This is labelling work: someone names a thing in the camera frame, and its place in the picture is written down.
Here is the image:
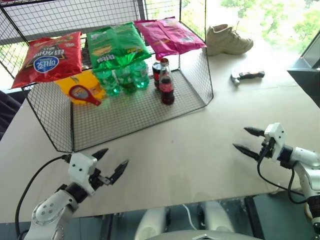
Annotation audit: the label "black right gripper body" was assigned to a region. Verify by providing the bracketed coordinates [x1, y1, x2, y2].
[259, 136, 276, 160]

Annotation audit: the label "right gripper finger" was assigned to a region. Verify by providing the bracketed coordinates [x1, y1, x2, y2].
[232, 143, 262, 161]
[243, 126, 266, 137]

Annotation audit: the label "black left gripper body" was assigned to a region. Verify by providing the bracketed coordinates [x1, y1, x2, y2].
[87, 167, 113, 192]

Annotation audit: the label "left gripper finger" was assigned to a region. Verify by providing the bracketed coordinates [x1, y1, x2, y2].
[91, 148, 110, 164]
[109, 159, 130, 185]

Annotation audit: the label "green plastic soda bottle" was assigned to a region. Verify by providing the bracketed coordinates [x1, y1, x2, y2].
[116, 66, 139, 96]
[96, 69, 121, 98]
[132, 59, 151, 91]

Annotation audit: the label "cola bottle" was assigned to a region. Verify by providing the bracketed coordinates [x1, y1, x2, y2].
[158, 57, 176, 106]

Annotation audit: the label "silver rounded shell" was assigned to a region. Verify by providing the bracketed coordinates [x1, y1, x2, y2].
[199, 199, 236, 234]
[134, 207, 173, 240]

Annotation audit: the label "dark table leg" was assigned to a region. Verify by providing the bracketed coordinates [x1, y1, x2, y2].
[243, 196, 266, 240]

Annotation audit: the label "yellow snack bag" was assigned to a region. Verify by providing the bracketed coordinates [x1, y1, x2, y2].
[54, 69, 107, 105]

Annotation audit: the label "black angular case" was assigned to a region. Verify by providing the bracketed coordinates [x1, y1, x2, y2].
[286, 32, 320, 109]

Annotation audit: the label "beige sneaker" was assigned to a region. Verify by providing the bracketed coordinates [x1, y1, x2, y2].
[203, 23, 255, 57]

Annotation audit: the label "grey curved body panel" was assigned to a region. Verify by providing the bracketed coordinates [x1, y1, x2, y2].
[152, 229, 261, 240]

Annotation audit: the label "red soda can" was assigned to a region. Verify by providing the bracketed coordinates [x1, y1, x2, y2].
[151, 59, 162, 92]

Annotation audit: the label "dark fabric object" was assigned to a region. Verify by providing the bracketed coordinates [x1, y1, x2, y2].
[0, 89, 22, 142]

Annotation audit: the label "red chip bag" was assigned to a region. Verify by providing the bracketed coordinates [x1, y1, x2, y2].
[11, 31, 83, 90]

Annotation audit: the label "green chip bag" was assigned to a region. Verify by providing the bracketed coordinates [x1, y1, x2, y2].
[86, 21, 152, 74]

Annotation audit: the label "pink chip bag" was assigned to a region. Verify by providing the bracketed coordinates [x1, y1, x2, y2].
[133, 16, 207, 61]

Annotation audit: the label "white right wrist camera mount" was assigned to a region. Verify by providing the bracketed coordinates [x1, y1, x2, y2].
[263, 122, 286, 161]

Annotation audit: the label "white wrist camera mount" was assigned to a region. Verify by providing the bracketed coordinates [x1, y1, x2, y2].
[68, 152, 98, 196]
[263, 122, 286, 161]

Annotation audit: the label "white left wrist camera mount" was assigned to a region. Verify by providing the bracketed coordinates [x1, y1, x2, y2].
[68, 152, 98, 196]

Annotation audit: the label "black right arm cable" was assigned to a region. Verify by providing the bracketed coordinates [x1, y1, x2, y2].
[256, 152, 305, 196]
[287, 164, 309, 204]

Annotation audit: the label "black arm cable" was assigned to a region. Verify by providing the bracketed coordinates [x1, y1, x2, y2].
[287, 164, 309, 204]
[256, 152, 305, 196]
[14, 154, 73, 237]

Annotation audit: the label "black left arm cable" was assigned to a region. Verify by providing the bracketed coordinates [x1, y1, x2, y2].
[14, 154, 73, 237]

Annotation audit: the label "black wire mesh rack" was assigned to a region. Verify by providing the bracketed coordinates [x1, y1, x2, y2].
[0, 0, 215, 153]

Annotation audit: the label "claw hammer black handle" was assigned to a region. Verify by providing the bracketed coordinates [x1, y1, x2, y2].
[230, 69, 266, 88]

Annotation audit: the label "thin white cable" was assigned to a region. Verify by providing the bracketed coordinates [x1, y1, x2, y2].
[181, 203, 199, 230]

